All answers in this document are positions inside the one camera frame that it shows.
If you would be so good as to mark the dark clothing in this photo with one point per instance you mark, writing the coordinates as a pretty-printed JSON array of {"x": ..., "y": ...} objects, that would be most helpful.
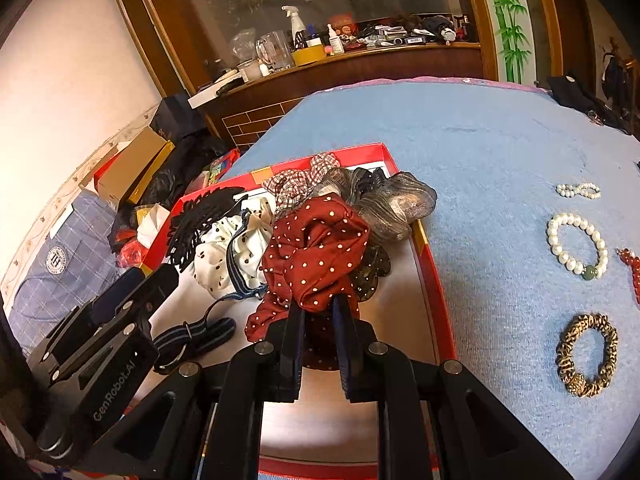
[{"x": 575, "y": 92}]

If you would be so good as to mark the yellow tape roll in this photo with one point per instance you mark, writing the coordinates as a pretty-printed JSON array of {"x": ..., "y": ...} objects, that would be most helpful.
[{"x": 309, "y": 55}]

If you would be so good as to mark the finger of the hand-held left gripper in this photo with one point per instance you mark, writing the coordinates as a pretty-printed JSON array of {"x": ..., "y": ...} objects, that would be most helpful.
[
  {"x": 152, "y": 290},
  {"x": 120, "y": 287}
]

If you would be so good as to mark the orange patterned cloth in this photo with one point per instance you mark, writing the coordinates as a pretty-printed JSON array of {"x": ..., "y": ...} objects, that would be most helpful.
[{"x": 50, "y": 472}]

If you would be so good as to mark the pile of assorted small things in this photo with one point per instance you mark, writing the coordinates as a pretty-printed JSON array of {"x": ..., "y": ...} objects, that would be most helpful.
[{"x": 405, "y": 30}]

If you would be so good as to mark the wooden door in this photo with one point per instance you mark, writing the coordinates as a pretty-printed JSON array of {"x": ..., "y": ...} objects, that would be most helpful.
[{"x": 572, "y": 35}]

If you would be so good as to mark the red plaid scrunchie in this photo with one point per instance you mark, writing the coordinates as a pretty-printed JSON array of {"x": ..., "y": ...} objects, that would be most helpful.
[{"x": 295, "y": 182}]

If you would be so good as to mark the white spray bottle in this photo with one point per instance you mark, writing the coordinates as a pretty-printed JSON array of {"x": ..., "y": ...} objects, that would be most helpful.
[{"x": 296, "y": 27}]

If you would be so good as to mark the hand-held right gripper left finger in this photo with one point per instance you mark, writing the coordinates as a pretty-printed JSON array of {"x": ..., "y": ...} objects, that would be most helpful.
[{"x": 290, "y": 360}]

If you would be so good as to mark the flat white box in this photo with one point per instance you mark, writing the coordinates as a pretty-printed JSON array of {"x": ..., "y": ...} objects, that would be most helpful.
[{"x": 205, "y": 98}]

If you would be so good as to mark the tissue packet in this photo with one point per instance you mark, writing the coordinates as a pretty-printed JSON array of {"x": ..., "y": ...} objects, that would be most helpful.
[{"x": 152, "y": 225}]

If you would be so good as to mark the red plastic bag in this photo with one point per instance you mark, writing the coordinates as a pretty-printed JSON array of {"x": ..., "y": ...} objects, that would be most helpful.
[{"x": 127, "y": 247}]

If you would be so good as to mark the bamboo painted panel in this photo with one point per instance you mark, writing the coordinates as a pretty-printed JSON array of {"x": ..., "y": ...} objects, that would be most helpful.
[{"x": 507, "y": 20}]

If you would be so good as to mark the black lace hair band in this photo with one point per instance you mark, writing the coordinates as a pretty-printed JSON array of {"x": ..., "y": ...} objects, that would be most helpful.
[{"x": 197, "y": 225}]

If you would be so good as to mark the glass mug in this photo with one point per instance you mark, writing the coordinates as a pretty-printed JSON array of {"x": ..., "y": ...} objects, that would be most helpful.
[{"x": 276, "y": 52}]

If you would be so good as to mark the black plastic bag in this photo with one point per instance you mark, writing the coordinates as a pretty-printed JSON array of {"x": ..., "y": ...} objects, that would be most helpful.
[{"x": 185, "y": 165}]

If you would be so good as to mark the wooden cabinet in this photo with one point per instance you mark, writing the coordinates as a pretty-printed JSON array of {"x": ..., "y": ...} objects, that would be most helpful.
[{"x": 350, "y": 75}]

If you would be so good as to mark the blue striped headband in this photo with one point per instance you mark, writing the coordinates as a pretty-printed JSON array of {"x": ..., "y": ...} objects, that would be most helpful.
[{"x": 192, "y": 340}]

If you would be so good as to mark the black scrunchie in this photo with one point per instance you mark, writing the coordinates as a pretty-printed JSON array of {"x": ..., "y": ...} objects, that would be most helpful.
[{"x": 369, "y": 182}]

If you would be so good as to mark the leopard print scrunchie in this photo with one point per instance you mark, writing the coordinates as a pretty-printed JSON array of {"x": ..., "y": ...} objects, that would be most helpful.
[{"x": 567, "y": 355}]

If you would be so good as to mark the blue plaid cloth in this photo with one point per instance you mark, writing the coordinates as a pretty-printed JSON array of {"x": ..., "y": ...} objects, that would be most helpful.
[{"x": 60, "y": 260}]

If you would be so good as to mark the small white bottle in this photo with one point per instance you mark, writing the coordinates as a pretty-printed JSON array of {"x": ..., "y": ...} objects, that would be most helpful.
[{"x": 336, "y": 40}]

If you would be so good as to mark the brown cardboard box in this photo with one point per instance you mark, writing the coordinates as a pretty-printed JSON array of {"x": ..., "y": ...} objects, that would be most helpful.
[{"x": 130, "y": 165}]

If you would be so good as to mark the black gift bag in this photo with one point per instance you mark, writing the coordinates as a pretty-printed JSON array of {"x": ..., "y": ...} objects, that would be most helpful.
[{"x": 175, "y": 115}]

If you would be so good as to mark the white cherry print scrunchie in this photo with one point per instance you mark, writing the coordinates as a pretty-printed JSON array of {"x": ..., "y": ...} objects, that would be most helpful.
[{"x": 220, "y": 247}]

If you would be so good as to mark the red shallow box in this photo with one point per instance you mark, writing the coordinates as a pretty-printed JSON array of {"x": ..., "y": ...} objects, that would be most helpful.
[{"x": 436, "y": 290}]

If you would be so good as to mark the dark sheer dotted scrunchie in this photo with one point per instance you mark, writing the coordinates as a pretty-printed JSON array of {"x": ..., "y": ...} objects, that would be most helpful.
[{"x": 374, "y": 272}]

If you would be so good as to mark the red polka dot scrunchie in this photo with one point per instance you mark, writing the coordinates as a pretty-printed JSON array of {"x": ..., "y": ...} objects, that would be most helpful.
[{"x": 312, "y": 245}]

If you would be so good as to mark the grey metallic scrunchie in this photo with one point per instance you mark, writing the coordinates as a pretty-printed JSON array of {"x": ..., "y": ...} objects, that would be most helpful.
[{"x": 395, "y": 205}]

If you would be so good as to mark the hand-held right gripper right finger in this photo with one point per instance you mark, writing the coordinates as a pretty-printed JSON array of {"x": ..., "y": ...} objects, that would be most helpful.
[{"x": 350, "y": 360}]

